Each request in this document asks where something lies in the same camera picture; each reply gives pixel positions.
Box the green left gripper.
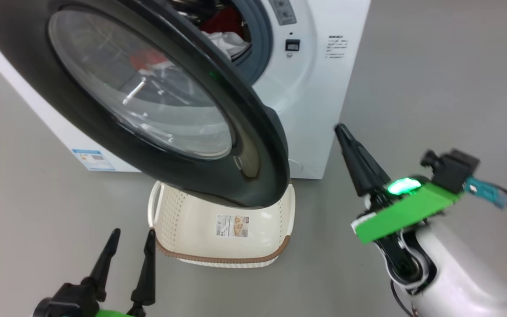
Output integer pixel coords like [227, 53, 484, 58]
[82, 228, 157, 317]

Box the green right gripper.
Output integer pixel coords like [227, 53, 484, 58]
[335, 123, 462, 265]

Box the black round glass machine door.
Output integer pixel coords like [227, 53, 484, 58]
[0, 0, 290, 208]

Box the red terry towel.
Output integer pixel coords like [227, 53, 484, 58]
[200, 7, 246, 38]

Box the white front-load washing machine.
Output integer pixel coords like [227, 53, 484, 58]
[0, 0, 372, 180]

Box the cream plastic laundry basket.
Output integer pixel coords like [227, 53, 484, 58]
[148, 180, 296, 268]

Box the paper label on basket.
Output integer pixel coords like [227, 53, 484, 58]
[215, 214, 250, 238]

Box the blue white energy label sticker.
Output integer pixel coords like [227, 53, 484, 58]
[72, 149, 116, 171]

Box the grey warning sticker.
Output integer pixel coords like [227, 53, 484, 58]
[269, 0, 297, 26]

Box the black cable with teal connector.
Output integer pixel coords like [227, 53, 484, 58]
[465, 176, 507, 270]

